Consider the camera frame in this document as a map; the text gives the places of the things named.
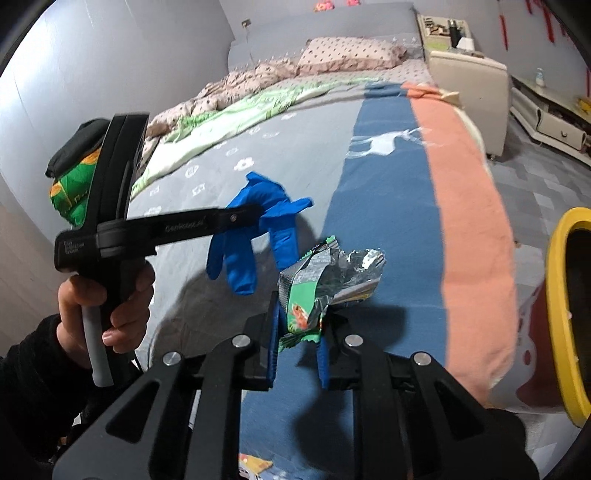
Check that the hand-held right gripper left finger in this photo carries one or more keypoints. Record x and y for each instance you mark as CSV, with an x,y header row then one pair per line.
x,y
274,332

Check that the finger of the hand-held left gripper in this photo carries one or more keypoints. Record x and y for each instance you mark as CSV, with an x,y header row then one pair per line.
x,y
244,214

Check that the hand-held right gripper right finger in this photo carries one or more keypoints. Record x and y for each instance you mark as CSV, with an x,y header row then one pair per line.
x,y
323,364

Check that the green foil snack wrapper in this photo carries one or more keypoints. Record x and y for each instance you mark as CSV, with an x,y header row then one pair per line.
x,y
304,314

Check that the blue rubber glove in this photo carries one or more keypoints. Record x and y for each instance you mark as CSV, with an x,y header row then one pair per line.
x,y
240,267

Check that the yellow bin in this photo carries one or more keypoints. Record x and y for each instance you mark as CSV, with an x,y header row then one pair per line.
x,y
556,300

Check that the black plastic bag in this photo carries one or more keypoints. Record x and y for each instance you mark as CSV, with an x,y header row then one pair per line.
x,y
579,286

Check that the person's left forearm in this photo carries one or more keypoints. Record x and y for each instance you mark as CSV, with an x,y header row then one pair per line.
x,y
32,383

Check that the person's left hand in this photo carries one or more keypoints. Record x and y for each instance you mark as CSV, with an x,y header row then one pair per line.
x,y
134,314

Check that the green printed bag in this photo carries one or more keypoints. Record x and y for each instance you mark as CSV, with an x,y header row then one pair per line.
x,y
69,196

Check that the black cloth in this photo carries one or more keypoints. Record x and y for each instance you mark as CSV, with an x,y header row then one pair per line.
x,y
74,147

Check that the green floral quilt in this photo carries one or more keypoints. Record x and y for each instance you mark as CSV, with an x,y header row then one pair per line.
x,y
240,110

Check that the colourful printed packet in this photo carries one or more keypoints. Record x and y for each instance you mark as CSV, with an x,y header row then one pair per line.
x,y
251,466

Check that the pink dotted quilt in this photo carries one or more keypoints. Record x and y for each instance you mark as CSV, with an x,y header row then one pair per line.
x,y
240,81

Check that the grey flower-print bedspread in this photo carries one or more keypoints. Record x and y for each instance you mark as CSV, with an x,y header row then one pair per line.
x,y
392,207

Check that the pink dotted pillow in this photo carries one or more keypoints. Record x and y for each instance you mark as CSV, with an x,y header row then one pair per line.
x,y
346,53

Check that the grey upholstered headboard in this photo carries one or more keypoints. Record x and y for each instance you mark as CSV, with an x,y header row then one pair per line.
x,y
323,25

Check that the white red-print plastic bag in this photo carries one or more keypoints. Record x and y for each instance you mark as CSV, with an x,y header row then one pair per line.
x,y
531,350

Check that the dotted bed sheet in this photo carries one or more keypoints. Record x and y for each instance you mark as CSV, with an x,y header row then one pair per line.
x,y
406,71

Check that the beige nightstand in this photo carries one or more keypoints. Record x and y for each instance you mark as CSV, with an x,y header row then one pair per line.
x,y
466,92

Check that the black thermos bottle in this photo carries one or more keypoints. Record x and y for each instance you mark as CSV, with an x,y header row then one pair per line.
x,y
454,32

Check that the white tissue box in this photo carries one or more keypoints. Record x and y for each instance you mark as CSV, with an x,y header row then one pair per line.
x,y
465,44

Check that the white television cabinet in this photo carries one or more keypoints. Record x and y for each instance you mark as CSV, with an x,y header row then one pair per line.
x,y
554,124

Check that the small white bottle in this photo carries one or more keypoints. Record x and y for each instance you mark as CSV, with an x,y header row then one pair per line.
x,y
539,77

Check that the small yellow box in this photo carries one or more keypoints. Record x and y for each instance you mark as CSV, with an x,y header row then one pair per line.
x,y
584,105

